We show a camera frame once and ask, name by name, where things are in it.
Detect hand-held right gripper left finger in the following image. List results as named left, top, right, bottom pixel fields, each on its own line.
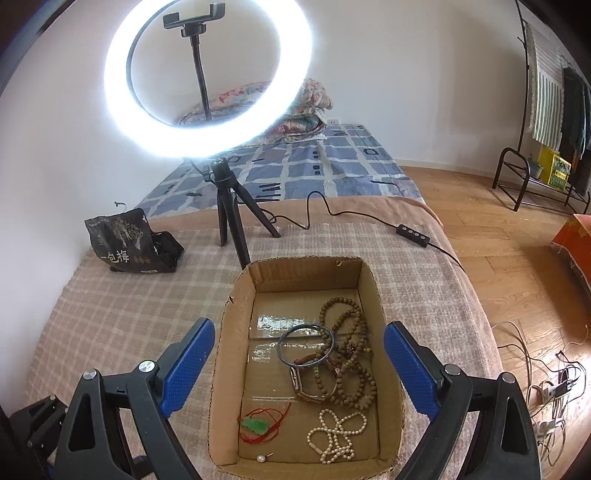
left=54, top=318, right=216, bottom=480

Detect black phone holder on gooseneck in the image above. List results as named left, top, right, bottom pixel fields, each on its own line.
left=163, top=4, right=227, bottom=123

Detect dark bangle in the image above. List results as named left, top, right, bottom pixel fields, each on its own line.
left=277, top=324, right=334, bottom=368

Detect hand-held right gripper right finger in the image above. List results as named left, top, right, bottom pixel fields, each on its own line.
left=383, top=322, right=542, bottom=480

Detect tangle of floor cables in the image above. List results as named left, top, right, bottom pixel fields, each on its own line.
left=492, top=320, right=591, bottom=467

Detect black printed snack bag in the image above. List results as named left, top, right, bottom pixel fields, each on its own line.
left=84, top=208, right=184, bottom=275

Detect striped hanging cloth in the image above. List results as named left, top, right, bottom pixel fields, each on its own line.
left=526, top=23, right=566, bottom=152

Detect white power strip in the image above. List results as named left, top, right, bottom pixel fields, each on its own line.
left=531, top=381, right=578, bottom=404

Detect pink plaid blanket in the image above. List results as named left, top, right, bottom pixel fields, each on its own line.
left=9, top=196, right=504, bottom=480

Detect floral pillow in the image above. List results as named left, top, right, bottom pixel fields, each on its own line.
left=179, top=80, right=278, bottom=127

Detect black tripod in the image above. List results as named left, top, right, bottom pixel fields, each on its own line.
left=203, top=158, right=281, bottom=269

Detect cardboard box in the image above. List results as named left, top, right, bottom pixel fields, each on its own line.
left=208, top=257, right=406, bottom=476

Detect dark hanging clothes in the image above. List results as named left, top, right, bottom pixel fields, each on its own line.
left=561, top=67, right=591, bottom=160

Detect brown strap wristwatch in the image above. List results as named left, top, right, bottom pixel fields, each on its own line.
left=288, top=353, right=342, bottom=401

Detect floral folded quilt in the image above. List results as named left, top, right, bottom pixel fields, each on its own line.
left=263, top=78, right=334, bottom=145

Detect black metal clothes rack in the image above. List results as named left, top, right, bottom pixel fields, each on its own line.
left=492, top=9, right=591, bottom=213

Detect jade pendant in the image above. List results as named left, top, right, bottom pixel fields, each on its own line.
left=238, top=402, right=293, bottom=445

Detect black cable with inline controller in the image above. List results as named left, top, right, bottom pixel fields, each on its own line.
left=187, top=159, right=467, bottom=273

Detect orange cloth covered stand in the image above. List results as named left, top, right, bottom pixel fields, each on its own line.
left=551, top=213, right=591, bottom=296

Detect yellow green box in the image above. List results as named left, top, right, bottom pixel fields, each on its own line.
left=538, top=147, right=571, bottom=190

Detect wooden bead necklace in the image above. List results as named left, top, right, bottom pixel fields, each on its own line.
left=314, top=296, right=377, bottom=410

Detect white pearl necklace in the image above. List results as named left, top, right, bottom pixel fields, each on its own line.
left=307, top=408, right=369, bottom=463

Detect white ring light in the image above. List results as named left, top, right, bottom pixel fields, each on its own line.
left=104, top=0, right=312, bottom=145

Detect blue patterned bedsheet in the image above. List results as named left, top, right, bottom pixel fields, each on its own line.
left=136, top=124, right=426, bottom=217

